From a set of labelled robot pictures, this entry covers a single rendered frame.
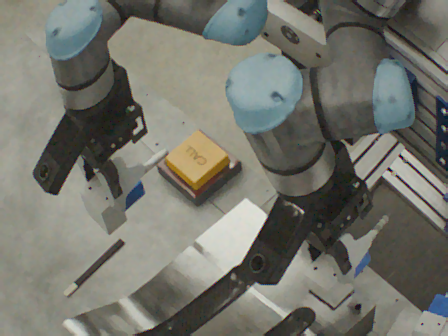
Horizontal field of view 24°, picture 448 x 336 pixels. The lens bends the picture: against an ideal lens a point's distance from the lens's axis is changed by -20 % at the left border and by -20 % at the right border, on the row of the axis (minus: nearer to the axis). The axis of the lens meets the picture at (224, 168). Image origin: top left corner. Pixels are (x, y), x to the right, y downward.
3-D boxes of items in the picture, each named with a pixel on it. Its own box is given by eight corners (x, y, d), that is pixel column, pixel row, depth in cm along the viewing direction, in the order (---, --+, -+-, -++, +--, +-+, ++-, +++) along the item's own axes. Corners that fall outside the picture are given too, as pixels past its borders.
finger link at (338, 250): (359, 270, 135) (336, 228, 130) (350, 279, 135) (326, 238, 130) (338, 258, 139) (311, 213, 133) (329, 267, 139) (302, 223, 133)
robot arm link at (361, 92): (391, 22, 117) (303, 29, 120) (407, 98, 110) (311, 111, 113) (407, 64, 123) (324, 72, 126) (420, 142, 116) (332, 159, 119)
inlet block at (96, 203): (156, 152, 160) (150, 126, 155) (182, 174, 157) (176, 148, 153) (87, 213, 156) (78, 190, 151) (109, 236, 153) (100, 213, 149)
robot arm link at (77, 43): (116, -8, 124) (72, 42, 120) (127, 46, 133) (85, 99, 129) (71, -17, 127) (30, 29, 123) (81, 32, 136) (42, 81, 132)
